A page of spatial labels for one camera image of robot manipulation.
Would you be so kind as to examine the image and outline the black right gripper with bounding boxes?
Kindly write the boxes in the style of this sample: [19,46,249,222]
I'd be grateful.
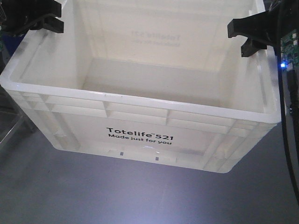
[227,0,299,57]

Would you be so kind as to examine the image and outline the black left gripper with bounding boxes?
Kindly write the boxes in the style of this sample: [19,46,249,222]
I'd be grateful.
[0,0,64,37]

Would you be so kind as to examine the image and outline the white plastic Totelife crate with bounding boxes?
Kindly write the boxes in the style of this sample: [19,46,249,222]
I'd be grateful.
[0,0,281,173]

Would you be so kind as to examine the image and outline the green circuit board right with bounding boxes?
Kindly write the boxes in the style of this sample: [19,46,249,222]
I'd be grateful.
[281,29,299,71]

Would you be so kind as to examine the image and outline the black braided cable right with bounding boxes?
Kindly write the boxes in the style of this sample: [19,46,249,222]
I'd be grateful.
[268,0,299,206]

